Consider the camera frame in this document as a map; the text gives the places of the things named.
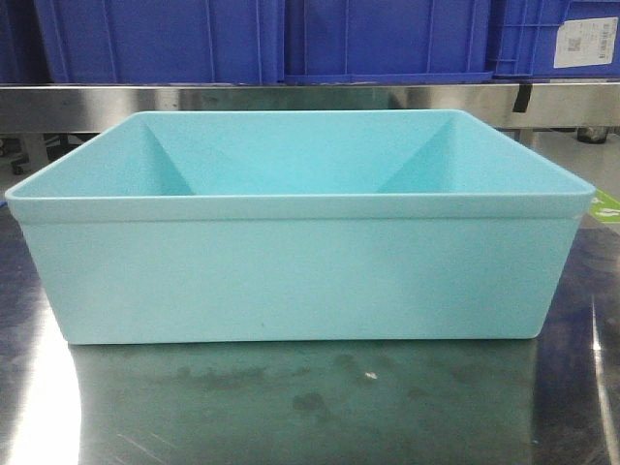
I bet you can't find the blue crate upper left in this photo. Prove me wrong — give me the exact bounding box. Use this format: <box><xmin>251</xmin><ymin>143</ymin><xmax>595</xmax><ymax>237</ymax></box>
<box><xmin>0</xmin><ymin>0</ymin><xmax>287</xmax><ymax>86</ymax></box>

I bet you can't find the stainless steel shelf rail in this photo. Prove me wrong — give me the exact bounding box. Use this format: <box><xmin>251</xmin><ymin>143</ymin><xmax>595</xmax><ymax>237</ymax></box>
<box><xmin>1</xmin><ymin>79</ymin><xmax>619</xmax><ymax>134</ymax></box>

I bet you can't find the blue crate with label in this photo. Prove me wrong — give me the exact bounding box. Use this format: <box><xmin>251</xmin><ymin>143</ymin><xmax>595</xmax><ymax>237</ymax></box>
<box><xmin>486</xmin><ymin>1</ymin><xmax>619</xmax><ymax>78</ymax></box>

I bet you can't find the light blue plastic tub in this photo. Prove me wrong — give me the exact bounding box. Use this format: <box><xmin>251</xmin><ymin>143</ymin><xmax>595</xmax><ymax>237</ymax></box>
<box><xmin>6</xmin><ymin>109</ymin><xmax>595</xmax><ymax>345</ymax></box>

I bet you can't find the blue crate upper middle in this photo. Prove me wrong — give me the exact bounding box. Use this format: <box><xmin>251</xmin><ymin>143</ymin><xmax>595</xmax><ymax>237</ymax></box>
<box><xmin>284</xmin><ymin>1</ymin><xmax>492</xmax><ymax>84</ymax></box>

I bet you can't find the black strap on rail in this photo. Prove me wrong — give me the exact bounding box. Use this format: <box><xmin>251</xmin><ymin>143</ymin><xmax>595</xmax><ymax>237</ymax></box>
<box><xmin>512</xmin><ymin>80</ymin><xmax>533</xmax><ymax>113</ymax></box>

